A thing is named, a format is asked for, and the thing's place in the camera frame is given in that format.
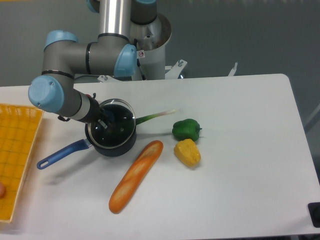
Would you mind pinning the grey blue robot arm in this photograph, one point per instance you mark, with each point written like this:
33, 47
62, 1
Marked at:
114, 54

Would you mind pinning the yellow woven basket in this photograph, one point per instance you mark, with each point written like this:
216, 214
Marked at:
19, 126

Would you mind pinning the black saucepan blue handle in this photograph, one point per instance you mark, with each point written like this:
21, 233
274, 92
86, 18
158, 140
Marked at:
84, 144

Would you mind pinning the orange baguette bread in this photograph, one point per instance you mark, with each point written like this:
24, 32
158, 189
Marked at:
132, 179

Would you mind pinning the black object at table corner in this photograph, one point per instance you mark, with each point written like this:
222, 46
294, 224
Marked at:
314, 211

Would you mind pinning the green spring onion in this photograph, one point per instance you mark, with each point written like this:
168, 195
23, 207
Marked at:
143, 119

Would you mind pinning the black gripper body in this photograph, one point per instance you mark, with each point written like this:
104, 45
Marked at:
93, 114

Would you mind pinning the glass pot lid blue knob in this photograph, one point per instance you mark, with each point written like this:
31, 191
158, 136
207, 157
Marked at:
119, 131

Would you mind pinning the green bell pepper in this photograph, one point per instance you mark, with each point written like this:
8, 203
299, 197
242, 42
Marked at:
186, 129

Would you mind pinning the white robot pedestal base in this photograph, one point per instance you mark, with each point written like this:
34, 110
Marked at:
151, 62

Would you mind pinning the yellow bell pepper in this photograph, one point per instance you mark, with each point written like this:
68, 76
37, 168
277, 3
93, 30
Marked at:
187, 152

